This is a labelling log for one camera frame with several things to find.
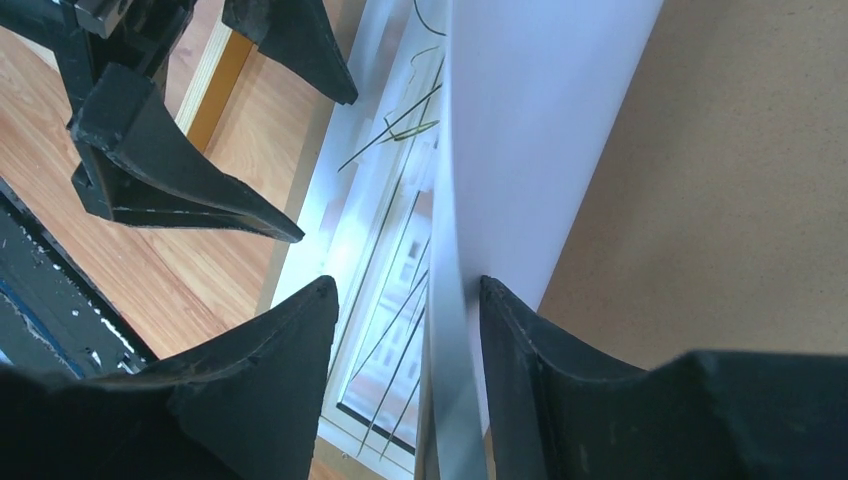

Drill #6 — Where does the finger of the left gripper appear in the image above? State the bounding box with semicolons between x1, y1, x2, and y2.
222;0;358;105

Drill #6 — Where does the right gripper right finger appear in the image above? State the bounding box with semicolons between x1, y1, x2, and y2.
479;276;847;479

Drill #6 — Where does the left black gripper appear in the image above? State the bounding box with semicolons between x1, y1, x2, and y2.
1;0;304;243

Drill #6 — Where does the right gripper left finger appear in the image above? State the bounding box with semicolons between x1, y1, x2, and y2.
1;276;339;479

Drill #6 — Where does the photo print board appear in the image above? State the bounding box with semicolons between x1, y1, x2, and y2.
273;1;662;479

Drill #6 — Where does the brown backing board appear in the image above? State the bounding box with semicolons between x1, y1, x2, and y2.
526;1;847;367

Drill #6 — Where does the wooden picture frame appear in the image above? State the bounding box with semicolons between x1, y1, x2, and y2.
175;23;254;153

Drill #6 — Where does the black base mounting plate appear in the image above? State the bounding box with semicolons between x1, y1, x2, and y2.
1;183;157;378

